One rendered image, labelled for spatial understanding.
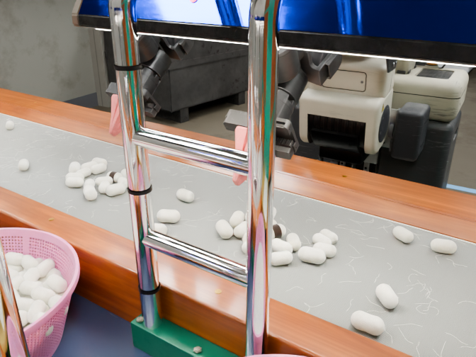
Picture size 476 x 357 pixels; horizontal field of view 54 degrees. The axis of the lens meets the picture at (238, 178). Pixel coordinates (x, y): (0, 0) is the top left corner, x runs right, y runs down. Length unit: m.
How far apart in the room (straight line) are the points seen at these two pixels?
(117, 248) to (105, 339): 0.12
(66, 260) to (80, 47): 3.55
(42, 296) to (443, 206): 0.61
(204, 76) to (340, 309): 3.28
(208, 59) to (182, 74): 0.29
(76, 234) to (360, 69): 0.85
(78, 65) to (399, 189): 3.55
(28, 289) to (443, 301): 0.52
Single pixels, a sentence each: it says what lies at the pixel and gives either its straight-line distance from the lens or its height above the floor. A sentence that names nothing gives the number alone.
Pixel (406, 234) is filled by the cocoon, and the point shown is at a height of 0.76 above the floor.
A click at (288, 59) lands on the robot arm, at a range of 0.66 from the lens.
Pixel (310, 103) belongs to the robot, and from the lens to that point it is 1.30.
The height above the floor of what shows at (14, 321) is 0.97.
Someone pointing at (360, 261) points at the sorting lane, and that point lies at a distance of 0.68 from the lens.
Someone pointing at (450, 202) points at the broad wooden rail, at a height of 0.76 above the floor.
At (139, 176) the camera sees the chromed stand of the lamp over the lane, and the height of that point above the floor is 0.92.
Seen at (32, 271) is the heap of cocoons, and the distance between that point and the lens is 0.69.
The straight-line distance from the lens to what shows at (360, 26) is 0.47.
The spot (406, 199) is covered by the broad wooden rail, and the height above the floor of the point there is 0.76.
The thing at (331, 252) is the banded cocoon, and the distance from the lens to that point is 0.67.
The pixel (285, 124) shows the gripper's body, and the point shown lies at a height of 0.92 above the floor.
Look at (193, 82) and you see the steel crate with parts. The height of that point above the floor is 0.30.
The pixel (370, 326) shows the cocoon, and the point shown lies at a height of 0.75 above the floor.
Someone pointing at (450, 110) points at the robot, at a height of 0.73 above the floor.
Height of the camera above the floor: 1.12
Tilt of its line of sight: 25 degrees down
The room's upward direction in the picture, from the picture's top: straight up
